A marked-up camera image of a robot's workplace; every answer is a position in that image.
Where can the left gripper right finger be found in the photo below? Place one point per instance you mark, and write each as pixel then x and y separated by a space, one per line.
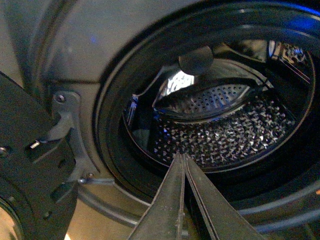
pixel 212 215

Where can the washing machine door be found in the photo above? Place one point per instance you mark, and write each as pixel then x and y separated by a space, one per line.
pixel 36 201

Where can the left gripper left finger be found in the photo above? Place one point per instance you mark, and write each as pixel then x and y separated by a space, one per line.
pixel 163 220

